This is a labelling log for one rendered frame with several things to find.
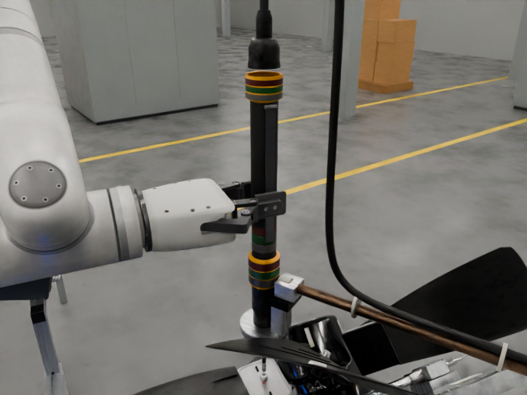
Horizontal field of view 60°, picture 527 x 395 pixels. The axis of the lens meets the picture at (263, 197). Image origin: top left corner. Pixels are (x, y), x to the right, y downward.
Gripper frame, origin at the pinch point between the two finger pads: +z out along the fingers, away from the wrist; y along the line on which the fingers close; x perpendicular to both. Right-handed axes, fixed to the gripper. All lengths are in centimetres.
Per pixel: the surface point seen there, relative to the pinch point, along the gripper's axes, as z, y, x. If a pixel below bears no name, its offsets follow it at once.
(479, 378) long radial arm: 36, 10, -37
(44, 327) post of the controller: -35, -52, -50
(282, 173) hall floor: 171, -347, -151
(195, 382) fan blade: -9.7, -5.6, -33.3
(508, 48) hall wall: 1063, -843, -127
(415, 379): 29, 3, -41
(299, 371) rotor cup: 5.0, 2.3, -29.5
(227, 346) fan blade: -10.2, 14.3, -8.6
